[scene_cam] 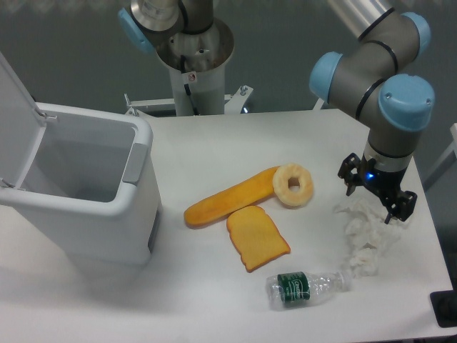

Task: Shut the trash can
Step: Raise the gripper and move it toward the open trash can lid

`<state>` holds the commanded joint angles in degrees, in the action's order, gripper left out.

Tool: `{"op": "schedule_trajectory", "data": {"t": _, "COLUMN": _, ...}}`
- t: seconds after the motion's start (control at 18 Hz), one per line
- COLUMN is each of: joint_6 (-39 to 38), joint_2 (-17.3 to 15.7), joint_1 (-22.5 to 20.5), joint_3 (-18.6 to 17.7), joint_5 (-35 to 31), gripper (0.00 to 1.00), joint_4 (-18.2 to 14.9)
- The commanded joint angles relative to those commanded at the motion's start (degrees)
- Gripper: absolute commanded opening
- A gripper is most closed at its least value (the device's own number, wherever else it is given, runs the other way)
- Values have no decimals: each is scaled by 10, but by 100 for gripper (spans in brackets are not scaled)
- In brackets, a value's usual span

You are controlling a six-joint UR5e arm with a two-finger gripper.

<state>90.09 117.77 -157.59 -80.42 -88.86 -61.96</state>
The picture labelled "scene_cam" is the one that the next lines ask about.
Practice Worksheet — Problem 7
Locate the toy toast slice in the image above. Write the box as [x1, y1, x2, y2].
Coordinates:
[226, 206, 291, 272]

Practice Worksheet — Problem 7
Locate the toy donut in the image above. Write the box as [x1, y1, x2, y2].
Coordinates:
[273, 163, 313, 207]

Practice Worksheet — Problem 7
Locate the clear bottle green label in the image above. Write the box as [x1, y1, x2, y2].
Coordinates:
[266, 271, 352, 311]

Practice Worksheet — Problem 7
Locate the white frame at right edge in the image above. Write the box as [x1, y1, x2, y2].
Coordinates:
[423, 123, 456, 192]

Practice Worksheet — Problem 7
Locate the long orange toy baguette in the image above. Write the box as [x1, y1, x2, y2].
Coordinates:
[184, 166, 279, 229]

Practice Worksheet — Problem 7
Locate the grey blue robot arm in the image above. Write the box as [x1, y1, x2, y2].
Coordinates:
[118, 1, 435, 221]

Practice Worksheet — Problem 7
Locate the black device at table edge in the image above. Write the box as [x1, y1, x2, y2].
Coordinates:
[430, 290, 456, 328]

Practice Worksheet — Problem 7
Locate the white metal base frame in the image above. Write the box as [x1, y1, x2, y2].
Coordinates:
[124, 85, 254, 116]

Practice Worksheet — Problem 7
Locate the crumpled white tissue paper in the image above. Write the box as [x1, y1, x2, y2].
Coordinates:
[333, 197, 405, 278]

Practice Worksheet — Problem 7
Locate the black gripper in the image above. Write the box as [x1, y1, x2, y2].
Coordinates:
[338, 151, 418, 224]

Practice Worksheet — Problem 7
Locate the white trash can lid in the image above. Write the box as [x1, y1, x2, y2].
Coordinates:
[1, 56, 56, 189]

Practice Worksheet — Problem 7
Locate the white trash can body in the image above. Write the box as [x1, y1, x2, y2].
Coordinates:
[1, 103, 162, 264]

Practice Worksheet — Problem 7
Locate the black cable on pedestal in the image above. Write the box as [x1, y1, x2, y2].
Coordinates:
[179, 54, 200, 116]

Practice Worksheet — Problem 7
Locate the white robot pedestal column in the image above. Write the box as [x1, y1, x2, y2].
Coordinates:
[154, 19, 236, 117]

